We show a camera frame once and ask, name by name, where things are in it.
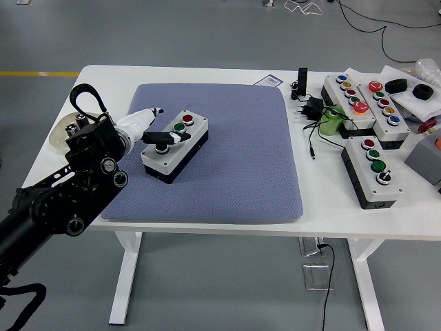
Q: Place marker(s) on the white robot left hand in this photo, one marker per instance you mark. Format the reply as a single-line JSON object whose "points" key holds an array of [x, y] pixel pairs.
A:
{"points": [[138, 122]]}

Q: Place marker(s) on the three-button grey control box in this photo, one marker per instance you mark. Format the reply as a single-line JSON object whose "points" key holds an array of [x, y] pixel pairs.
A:
{"points": [[165, 165]]}

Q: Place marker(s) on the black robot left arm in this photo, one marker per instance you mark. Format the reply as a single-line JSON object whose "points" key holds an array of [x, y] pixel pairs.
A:
{"points": [[51, 203]]}

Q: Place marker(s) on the five-button box with blue end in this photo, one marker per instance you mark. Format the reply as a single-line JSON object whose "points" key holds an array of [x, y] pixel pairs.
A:
{"points": [[334, 91]]}

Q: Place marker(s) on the four-button grey control box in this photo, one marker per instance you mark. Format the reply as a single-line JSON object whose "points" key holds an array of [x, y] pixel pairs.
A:
{"points": [[361, 165]]}

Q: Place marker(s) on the five-button box with red mushroom end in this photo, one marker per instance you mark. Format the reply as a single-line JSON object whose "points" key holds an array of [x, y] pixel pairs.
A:
{"points": [[396, 132]]}

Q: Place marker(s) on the grey box with orange button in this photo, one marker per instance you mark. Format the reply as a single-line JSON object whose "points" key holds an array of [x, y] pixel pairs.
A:
{"points": [[423, 158]]}

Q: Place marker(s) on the dark cylinder with silver cap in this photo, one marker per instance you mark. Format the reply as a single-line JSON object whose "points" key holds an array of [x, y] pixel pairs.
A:
{"points": [[81, 119], [70, 130]]}

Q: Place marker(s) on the translucent beige dish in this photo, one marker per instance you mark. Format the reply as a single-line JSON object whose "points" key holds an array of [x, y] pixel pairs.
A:
{"points": [[56, 138]]}

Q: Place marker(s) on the grey-blue padded mat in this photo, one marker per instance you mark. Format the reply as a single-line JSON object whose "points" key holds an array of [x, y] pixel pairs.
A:
{"points": [[241, 155]]}

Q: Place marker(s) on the yellow floor tape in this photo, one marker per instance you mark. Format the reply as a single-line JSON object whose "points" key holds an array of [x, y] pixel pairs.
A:
{"points": [[34, 73]]}

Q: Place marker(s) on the purple-edged label card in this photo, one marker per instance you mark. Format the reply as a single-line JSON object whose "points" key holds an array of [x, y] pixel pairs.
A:
{"points": [[269, 80]]}

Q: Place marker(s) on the white table leg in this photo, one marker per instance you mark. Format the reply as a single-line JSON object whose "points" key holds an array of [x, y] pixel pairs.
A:
{"points": [[368, 286], [125, 276]]}

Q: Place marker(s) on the black upright device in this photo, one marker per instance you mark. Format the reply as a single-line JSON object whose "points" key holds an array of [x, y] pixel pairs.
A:
{"points": [[302, 81]]}

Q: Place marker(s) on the black power adapter plug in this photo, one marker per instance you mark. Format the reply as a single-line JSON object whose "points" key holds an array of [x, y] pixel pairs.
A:
{"points": [[314, 107]]}

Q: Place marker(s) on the green plastic object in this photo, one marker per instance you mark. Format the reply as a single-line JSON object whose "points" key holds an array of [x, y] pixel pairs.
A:
{"points": [[329, 125]]}

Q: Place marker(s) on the white foam sheet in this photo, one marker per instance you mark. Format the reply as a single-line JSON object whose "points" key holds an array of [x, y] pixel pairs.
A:
{"points": [[417, 107]]}

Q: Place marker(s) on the red small object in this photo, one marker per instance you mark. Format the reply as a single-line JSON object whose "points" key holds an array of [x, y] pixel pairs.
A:
{"points": [[427, 127]]}

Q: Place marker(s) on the clear plastic bag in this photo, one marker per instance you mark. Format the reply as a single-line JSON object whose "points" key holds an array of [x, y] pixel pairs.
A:
{"points": [[429, 70]]}

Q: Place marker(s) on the clear floor bracket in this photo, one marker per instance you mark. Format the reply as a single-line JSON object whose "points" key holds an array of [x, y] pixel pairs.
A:
{"points": [[310, 247], [315, 277]]}

